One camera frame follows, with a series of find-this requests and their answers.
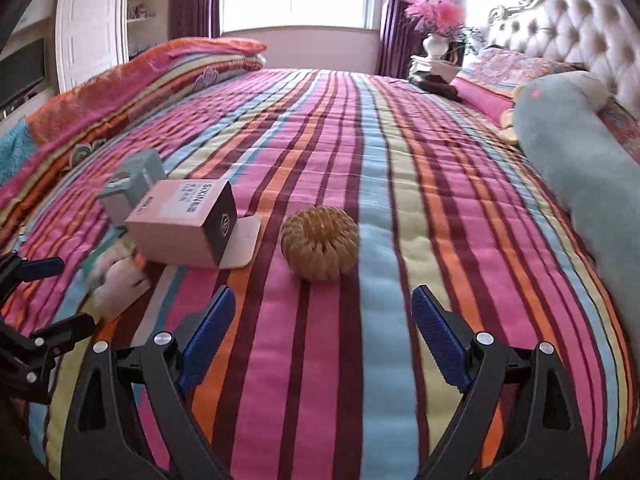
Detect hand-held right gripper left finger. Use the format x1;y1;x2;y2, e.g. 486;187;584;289
47;286;236;480

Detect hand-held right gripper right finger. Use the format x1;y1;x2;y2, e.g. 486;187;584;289
411;285;591;480

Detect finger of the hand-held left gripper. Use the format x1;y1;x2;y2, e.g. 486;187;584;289
0;251;66;287
0;311;97;407

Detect beige honeycomb paper ball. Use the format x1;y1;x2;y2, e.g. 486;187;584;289
279;204;360;282

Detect teal fluffy blanket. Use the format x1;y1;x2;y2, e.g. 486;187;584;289
0;121;40;187

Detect pink cardboard box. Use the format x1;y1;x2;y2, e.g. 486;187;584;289
123;178;262;270

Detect teal cardboard box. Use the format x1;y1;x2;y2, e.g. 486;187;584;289
97;148;168;229

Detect striped colourful bedspread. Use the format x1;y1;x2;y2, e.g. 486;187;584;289
0;67;633;480

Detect black television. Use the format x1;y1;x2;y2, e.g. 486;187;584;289
0;37;47;112

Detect grey-blue plush toy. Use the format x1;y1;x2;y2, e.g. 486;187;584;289
497;71;640;343

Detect folded orange pink quilt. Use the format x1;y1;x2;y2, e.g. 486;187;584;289
0;36;269;211

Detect dark brown round tray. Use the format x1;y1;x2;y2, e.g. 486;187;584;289
407;74;464;104

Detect stack of white books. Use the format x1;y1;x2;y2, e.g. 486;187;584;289
408;55;464;84

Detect pink patterned pillow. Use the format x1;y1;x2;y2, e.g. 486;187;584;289
451;46;590;127

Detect white vase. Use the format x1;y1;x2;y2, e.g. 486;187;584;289
422;33;450;60

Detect pink feather flowers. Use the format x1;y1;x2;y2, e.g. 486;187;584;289
401;0;464;37

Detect tufted headboard with gold trim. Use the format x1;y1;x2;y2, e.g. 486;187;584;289
486;0;640;122

